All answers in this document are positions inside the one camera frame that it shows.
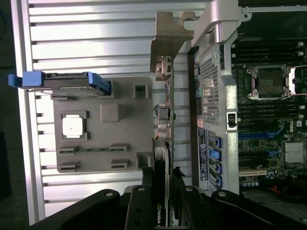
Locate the blue expansion slot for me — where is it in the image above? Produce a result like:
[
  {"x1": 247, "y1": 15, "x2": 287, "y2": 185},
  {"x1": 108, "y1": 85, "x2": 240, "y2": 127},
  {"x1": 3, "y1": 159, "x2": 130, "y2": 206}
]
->
[{"x1": 238, "y1": 133, "x2": 276, "y2": 141}]

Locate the green motherboard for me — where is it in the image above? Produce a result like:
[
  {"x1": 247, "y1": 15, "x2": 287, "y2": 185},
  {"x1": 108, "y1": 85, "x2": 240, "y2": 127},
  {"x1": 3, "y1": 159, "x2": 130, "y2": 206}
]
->
[{"x1": 231, "y1": 40, "x2": 307, "y2": 192}]

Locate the CPU socket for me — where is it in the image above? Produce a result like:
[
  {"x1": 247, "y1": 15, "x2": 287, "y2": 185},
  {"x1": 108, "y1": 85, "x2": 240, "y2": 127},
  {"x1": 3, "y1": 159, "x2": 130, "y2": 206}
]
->
[{"x1": 247, "y1": 66, "x2": 292, "y2": 100}]

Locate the silver CPU chip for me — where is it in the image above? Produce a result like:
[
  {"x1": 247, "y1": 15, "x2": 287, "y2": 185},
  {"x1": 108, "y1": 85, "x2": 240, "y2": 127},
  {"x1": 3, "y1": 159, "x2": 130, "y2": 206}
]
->
[{"x1": 61, "y1": 116, "x2": 84, "y2": 138}]

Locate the grey parts rack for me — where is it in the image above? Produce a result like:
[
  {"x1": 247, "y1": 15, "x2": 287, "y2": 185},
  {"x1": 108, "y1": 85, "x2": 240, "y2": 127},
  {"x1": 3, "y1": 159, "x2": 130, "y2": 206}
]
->
[{"x1": 50, "y1": 77, "x2": 154, "y2": 173}]

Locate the open black PC case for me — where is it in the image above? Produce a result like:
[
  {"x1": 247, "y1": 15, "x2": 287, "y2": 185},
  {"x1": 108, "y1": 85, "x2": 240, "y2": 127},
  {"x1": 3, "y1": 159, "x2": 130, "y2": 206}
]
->
[{"x1": 188, "y1": 0, "x2": 307, "y2": 230}]

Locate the hard disk in blue caddy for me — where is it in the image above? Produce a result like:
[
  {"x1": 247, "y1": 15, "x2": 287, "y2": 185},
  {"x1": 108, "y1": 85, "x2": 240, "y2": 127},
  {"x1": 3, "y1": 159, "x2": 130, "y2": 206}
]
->
[{"x1": 8, "y1": 71, "x2": 112, "y2": 99}]

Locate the metal socket cover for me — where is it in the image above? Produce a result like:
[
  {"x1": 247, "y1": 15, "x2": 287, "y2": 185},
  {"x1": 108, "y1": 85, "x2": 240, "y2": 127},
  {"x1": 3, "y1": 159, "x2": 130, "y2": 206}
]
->
[{"x1": 287, "y1": 67, "x2": 307, "y2": 95}]

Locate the silver chipset heatsink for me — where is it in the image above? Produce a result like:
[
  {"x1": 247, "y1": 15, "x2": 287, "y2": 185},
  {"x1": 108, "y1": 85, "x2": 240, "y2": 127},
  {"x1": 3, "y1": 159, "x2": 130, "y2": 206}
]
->
[{"x1": 284, "y1": 142, "x2": 307, "y2": 163}]

